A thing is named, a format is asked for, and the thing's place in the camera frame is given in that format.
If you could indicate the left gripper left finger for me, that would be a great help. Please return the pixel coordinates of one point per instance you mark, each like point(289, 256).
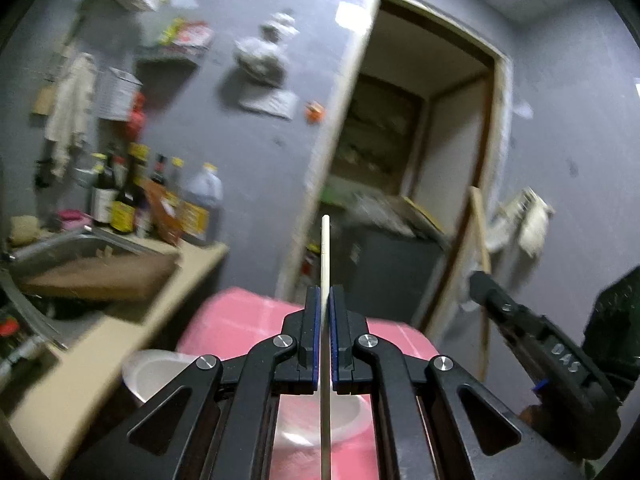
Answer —
point(217, 419)

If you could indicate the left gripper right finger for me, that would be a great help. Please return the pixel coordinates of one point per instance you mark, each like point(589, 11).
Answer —
point(432, 419)

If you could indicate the wooden chopstick bundle one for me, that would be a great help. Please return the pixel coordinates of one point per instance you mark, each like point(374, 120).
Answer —
point(325, 354)
point(479, 280)

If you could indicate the dark grey cabinet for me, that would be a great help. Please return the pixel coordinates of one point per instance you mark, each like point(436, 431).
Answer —
point(385, 275)

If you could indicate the beige countertop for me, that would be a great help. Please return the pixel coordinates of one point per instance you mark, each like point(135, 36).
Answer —
point(55, 412)

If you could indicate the wooden cutting board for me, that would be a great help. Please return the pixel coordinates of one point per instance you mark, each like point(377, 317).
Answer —
point(132, 277)

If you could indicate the steel sink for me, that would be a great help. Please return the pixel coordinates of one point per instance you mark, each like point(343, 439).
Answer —
point(59, 320)

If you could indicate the white rubber glove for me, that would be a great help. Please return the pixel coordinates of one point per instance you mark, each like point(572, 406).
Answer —
point(525, 216)

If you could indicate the large clear oil jug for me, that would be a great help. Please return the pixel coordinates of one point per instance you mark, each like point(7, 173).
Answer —
point(200, 209)

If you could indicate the orange snack packet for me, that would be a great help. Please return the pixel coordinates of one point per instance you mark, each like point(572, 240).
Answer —
point(163, 215)

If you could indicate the dark soy sauce bottle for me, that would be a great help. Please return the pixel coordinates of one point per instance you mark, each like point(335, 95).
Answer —
point(130, 214)

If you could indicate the yellow cap clear bottle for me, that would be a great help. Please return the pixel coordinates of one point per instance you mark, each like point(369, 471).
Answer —
point(173, 183)

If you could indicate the pink soap dish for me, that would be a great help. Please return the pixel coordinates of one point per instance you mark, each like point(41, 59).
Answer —
point(71, 219)

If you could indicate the red cap dark bottle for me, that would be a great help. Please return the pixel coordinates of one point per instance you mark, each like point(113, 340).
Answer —
point(158, 173)

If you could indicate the black bottle white label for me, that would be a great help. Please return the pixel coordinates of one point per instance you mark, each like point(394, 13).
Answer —
point(104, 190)

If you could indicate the yellow sponge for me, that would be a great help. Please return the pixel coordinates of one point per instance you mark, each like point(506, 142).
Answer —
point(24, 230)

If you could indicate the red plastic bag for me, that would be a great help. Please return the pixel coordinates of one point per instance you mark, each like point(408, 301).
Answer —
point(136, 120)

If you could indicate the hanging white towel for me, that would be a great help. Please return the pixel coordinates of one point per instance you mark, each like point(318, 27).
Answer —
point(67, 125)

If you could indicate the wooden knife holder board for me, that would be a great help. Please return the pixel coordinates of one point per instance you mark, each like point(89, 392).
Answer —
point(62, 52)

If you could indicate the hanging plastic bag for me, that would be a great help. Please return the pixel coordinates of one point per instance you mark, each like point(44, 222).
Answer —
point(265, 58)

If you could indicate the wooden door frame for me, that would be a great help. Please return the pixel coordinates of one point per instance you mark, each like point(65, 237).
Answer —
point(419, 113)

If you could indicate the orange wall hook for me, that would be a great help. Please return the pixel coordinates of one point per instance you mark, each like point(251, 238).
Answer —
point(314, 112)

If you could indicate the white wall socket panel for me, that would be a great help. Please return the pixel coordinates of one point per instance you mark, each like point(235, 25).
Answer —
point(275, 102)

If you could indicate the white wall box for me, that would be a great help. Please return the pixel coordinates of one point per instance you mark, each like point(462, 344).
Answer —
point(117, 94)

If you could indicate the grey wall shelf with packets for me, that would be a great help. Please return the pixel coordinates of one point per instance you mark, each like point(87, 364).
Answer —
point(179, 41)

